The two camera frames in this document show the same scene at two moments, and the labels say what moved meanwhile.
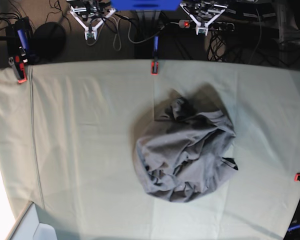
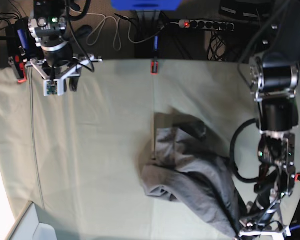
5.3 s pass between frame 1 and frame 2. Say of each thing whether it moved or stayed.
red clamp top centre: stayed
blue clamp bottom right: stayed
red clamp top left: stayed
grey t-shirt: moved
